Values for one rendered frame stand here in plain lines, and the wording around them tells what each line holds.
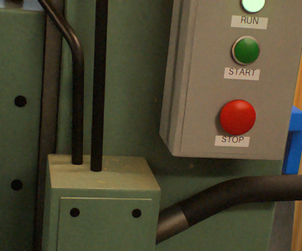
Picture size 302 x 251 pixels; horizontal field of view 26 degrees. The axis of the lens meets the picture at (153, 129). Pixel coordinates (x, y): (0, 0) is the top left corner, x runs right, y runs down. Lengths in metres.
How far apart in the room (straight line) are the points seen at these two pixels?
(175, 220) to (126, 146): 0.08
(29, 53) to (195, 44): 0.17
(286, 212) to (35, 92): 1.01
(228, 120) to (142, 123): 0.09
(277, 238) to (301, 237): 0.52
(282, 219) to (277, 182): 0.94
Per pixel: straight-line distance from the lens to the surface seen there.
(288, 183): 0.61
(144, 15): 0.58
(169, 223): 0.59
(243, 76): 0.55
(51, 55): 0.61
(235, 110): 0.54
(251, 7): 0.53
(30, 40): 0.61
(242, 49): 0.53
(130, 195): 0.54
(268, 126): 0.57
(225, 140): 0.56
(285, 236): 1.57
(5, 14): 0.61
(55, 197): 0.53
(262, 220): 0.67
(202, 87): 0.54
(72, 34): 0.56
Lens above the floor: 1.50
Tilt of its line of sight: 17 degrees down
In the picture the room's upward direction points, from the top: 6 degrees clockwise
